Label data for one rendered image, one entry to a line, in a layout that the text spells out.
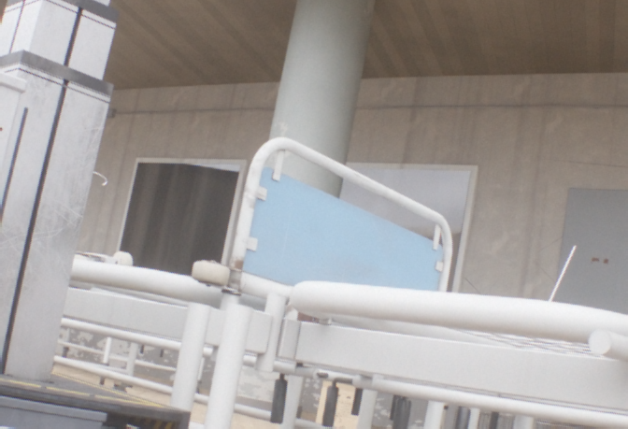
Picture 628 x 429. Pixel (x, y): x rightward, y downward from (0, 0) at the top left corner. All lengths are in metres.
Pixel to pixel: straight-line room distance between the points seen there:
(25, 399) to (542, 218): 7.18
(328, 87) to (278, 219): 5.34
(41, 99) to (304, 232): 0.59
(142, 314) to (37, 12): 0.65
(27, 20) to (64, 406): 0.60
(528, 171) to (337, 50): 2.22
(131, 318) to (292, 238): 0.35
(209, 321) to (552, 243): 6.72
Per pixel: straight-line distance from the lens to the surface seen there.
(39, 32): 1.51
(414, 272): 2.15
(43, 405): 1.35
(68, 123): 1.51
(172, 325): 1.80
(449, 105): 9.00
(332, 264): 1.88
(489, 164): 8.62
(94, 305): 1.97
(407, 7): 7.71
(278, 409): 1.89
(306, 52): 7.17
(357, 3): 7.34
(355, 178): 1.91
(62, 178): 1.50
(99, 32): 1.57
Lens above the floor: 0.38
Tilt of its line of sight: 11 degrees up
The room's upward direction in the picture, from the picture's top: 11 degrees clockwise
